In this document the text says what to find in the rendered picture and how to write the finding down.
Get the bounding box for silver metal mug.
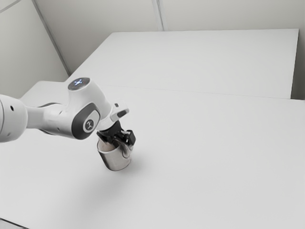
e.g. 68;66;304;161
96;139;133;172

